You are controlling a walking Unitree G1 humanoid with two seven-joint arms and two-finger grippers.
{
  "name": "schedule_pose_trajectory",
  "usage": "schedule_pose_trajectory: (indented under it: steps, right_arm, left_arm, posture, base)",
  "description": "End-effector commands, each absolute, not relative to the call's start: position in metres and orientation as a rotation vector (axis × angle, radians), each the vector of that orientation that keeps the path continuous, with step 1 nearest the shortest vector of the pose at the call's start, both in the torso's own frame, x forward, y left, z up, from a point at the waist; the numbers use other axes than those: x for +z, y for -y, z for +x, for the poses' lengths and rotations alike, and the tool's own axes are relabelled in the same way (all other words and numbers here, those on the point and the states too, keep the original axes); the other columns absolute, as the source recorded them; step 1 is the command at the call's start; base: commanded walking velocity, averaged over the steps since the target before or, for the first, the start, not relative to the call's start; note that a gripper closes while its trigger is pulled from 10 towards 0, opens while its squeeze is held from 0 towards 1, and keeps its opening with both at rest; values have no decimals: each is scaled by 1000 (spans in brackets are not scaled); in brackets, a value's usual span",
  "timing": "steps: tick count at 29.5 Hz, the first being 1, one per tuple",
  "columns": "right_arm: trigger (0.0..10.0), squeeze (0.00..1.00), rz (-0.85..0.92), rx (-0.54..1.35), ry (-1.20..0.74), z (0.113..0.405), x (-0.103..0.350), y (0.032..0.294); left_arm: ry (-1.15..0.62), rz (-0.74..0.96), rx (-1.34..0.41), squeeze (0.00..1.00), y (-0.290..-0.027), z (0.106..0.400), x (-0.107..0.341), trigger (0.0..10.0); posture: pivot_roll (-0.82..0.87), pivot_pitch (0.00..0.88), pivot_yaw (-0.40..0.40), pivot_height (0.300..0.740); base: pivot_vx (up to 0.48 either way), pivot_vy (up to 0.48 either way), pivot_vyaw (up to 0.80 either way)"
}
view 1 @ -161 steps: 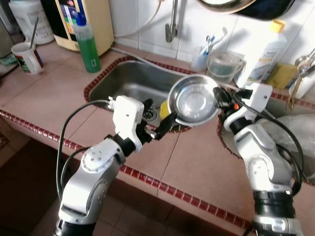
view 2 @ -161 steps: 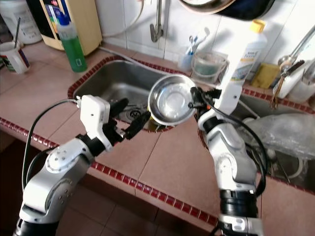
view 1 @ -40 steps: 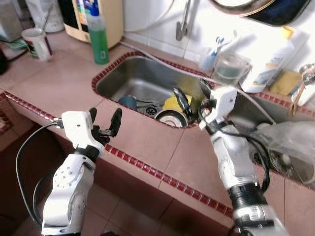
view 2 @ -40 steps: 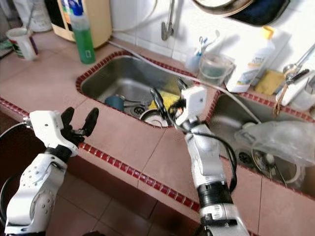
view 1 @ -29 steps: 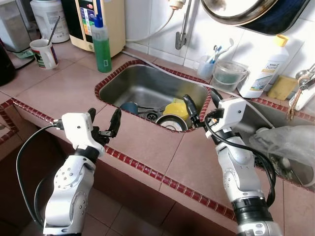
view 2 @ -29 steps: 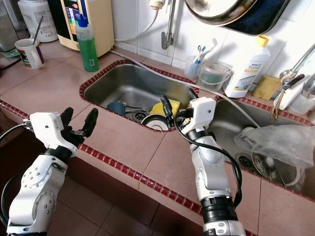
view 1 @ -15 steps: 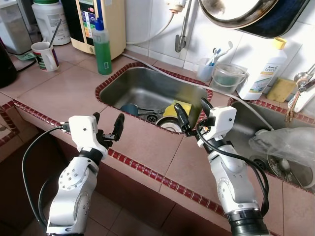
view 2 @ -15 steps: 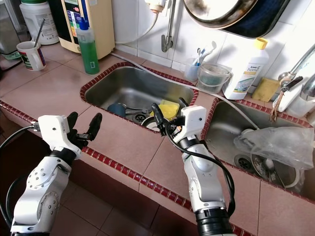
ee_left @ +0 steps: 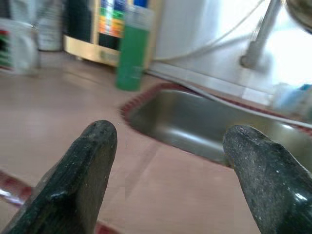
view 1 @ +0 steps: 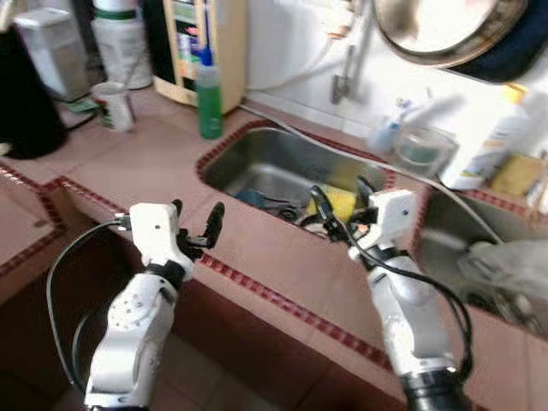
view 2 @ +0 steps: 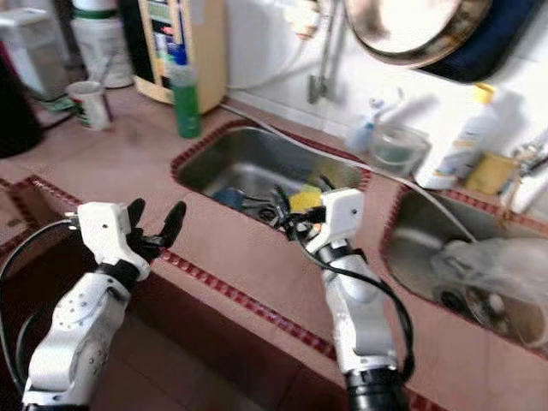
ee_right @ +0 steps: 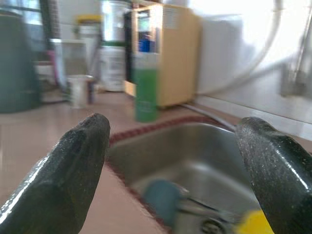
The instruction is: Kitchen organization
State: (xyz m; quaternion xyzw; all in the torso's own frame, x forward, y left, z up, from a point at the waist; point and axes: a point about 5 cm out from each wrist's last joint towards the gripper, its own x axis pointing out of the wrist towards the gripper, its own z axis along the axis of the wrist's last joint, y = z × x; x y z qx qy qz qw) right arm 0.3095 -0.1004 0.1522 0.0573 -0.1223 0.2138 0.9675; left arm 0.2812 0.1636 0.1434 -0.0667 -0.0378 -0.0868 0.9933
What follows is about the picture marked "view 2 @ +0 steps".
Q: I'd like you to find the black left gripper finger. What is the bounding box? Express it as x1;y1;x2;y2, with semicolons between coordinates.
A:
127;199;148;245
161;200;188;251

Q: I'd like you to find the yellow plastic bowl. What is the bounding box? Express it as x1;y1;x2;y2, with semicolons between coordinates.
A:
289;184;325;213

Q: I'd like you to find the teal rabbit mug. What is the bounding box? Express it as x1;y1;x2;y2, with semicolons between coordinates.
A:
212;187;245;208

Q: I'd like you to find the chrome kitchen faucet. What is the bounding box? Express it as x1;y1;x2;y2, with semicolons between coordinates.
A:
501;128;548;215

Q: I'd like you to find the clear toothbrush cup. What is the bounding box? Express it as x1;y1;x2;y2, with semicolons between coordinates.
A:
345;116;378;155

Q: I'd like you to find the small steel sink basin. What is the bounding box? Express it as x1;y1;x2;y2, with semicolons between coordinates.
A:
174;120;373;215

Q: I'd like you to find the clear plastic bucket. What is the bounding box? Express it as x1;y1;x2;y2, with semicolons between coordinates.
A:
370;124;432;178

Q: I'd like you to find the green dish soap bottle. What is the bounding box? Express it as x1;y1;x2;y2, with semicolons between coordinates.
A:
170;9;202;140

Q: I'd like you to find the white printed mug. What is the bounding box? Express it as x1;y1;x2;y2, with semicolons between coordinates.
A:
66;80;112;131

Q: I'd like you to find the white detergent bottle yellow cap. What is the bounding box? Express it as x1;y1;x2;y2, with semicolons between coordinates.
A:
415;83;502;191

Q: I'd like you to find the mustard yellow sponge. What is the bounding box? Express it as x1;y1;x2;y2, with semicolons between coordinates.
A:
462;152;519;196

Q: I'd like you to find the beige water filter appliance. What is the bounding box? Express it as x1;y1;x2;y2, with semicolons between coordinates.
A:
120;0;228;114

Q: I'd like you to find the dark hanging pan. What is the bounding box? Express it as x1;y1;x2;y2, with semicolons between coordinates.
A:
342;0;548;84

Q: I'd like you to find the white plastic jar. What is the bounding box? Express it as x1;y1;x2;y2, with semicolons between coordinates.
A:
70;0;135;89

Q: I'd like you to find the clear plastic bag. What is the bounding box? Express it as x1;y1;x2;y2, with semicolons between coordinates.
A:
431;235;548;301

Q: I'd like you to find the grey plastic canister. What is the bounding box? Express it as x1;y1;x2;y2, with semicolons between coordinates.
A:
0;7;71;102

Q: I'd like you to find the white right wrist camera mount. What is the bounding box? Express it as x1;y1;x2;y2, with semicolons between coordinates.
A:
304;188;365;253

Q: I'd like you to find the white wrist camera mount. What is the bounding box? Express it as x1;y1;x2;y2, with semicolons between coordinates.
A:
304;188;365;253
75;203;138;273

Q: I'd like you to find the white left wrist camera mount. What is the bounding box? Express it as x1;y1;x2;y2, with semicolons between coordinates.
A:
75;203;138;273

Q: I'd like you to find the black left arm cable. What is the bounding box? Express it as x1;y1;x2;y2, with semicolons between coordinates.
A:
0;218;82;395

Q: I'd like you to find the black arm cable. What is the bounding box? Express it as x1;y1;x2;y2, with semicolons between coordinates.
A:
0;218;82;395
278;214;416;382

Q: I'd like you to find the chrome wall tap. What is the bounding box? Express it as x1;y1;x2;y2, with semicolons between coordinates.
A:
307;39;335;104

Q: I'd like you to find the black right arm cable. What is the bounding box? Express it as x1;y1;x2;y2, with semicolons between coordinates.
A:
278;214;416;382

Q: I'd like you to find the thin white hose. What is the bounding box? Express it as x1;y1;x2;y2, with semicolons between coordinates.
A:
227;34;318;91

